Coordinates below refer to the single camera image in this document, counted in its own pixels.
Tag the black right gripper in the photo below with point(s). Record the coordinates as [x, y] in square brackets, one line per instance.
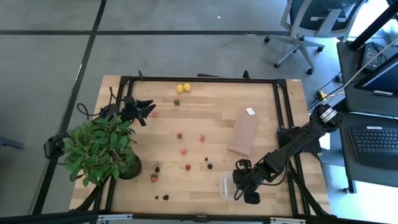
[259, 174]

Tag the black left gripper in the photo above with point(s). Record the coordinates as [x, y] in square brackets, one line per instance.
[131, 108]

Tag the red strawberry green calyx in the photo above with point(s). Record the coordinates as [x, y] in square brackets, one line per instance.
[176, 102]
[179, 136]
[154, 178]

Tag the yellow lemon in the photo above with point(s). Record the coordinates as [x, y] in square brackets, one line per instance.
[179, 88]
[187, 87]

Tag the red strawberry long stem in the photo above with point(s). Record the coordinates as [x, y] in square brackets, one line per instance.
[187, 167]

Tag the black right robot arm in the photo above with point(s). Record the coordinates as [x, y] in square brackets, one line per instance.
[298, 140]

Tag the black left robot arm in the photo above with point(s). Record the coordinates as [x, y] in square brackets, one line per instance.
[56, 146]

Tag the clear plastic tupperware container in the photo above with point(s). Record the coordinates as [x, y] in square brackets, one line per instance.
[224, 186]

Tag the potted green plant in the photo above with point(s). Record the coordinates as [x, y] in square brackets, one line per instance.
[99, 149]

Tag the black desk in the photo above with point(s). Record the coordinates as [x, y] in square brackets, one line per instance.
[345, 155]

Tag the yellow plug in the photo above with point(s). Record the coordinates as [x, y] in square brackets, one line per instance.
[322, 95]

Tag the black keyboard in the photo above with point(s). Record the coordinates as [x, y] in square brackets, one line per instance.
[373, 146]

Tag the grey floor object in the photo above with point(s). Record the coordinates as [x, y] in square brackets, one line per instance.
[9, 142]

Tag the white thin rod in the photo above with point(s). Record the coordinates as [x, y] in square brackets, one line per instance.
[354, 77]

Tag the black computer monitor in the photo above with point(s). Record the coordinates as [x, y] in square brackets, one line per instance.
[384, 79]

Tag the black power adapter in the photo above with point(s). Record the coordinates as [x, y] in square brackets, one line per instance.
[370, 56]

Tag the white mesh office chair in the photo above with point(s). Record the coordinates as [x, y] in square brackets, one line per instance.
[314, 7]

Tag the black diagonal pole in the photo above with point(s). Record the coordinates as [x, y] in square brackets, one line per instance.
[373, 26]

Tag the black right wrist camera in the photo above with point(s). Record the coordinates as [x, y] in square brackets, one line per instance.
[238, 176]

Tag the black horizontal frame bar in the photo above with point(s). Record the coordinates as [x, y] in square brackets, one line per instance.
[62, 216]

